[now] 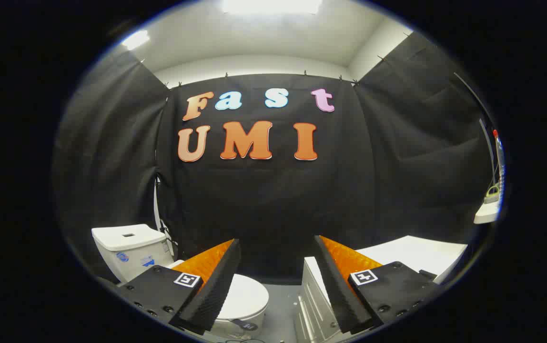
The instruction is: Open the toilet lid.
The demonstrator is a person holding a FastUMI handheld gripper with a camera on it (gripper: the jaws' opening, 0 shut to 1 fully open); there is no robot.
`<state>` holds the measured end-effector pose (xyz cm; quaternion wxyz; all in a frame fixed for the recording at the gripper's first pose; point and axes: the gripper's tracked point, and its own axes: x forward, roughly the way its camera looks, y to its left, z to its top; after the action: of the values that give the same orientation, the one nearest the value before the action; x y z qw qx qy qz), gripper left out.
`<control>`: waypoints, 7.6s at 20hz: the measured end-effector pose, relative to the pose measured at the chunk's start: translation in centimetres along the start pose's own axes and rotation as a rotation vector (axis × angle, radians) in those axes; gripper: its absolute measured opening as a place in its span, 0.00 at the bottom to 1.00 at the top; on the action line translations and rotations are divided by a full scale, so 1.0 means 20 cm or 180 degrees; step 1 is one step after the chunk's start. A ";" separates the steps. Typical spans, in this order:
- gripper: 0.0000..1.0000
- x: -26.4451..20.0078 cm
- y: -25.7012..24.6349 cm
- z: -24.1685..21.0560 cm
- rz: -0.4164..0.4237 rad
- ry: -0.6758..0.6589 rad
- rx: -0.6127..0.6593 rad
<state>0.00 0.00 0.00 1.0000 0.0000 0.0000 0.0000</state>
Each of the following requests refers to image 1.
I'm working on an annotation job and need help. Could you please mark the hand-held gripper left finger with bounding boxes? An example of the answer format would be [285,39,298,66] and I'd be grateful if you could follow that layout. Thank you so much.
[116,238,242,335]

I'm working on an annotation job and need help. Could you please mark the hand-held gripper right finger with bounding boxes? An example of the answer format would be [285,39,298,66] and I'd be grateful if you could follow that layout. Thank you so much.
[314,235,441,334]

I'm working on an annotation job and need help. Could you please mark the white toilet lid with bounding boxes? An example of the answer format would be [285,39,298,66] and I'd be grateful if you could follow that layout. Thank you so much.
[166,260,270,321]

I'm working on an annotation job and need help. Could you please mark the black lid handle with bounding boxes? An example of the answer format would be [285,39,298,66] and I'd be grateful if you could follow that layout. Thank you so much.
[231,318,259,332]

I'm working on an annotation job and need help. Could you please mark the white drawer cabinet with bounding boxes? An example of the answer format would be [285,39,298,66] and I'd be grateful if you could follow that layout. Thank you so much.
[294,235,468,343]

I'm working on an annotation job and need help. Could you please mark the black backdrop cloth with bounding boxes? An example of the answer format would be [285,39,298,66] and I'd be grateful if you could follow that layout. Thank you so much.
[52,31,498,286]

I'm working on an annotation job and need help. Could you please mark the clear tube with red cap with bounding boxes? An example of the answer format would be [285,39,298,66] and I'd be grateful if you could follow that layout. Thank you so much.
[493,129,506,201]

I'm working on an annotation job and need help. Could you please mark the small ceiling light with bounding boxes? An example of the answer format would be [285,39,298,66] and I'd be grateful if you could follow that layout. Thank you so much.
[121,30,151,50]

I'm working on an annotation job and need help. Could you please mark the large ceiling light panel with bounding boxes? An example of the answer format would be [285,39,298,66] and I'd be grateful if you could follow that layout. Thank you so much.
[221,0,323,15]

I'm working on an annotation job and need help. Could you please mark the white wall shelf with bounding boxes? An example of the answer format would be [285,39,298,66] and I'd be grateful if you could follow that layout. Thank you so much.
[474,202,500,224]

